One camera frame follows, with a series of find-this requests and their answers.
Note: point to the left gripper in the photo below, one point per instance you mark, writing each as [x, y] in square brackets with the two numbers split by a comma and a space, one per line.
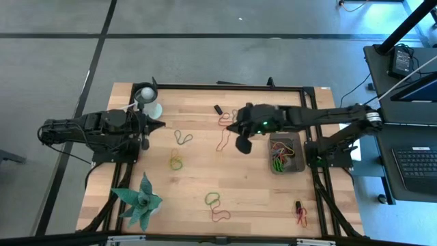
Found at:
[140, 126]

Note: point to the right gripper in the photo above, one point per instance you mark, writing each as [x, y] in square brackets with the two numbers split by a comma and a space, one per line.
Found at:
[254, 119]

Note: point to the green rubber band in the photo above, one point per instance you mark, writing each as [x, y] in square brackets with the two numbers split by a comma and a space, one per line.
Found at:
[278, 165]
[175, 168]
[206, 199]

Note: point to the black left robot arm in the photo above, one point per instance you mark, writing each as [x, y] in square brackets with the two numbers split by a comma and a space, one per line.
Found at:
[102, 126]

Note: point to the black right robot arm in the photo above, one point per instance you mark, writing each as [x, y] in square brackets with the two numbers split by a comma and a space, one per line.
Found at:
[324, 114]

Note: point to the grey translucent plastic bin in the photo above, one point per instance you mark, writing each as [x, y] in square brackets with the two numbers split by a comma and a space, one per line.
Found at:
[298, 165]

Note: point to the small black oblong object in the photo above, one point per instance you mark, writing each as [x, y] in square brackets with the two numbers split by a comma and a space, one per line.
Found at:
[298, 205]
[218, 109]

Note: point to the green artificial plant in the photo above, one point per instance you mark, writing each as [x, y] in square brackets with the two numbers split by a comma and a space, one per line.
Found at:
[141, 203]

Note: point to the white paper sheet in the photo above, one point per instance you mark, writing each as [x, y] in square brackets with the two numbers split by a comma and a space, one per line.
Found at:
[355, 153]

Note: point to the black side desk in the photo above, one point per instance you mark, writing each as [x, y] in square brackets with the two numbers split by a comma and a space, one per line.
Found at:
[375, 85]

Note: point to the grey chair leg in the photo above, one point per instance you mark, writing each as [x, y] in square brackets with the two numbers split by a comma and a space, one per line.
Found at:
[10, 157]

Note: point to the black caster wheel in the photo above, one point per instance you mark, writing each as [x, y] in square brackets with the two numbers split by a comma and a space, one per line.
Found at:
[382, 198]

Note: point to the black power adapter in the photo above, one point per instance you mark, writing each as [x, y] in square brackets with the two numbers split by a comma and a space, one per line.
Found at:
[401, 63]

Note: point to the black laptop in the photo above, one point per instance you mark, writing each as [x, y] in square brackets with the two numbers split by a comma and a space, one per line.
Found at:
[416, 164]

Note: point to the black slanted pole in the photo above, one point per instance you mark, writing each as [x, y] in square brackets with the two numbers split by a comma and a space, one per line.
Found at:
[406, 25]

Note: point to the black camera rig bar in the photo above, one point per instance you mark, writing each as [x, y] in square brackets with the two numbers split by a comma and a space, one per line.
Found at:
[218, 241]

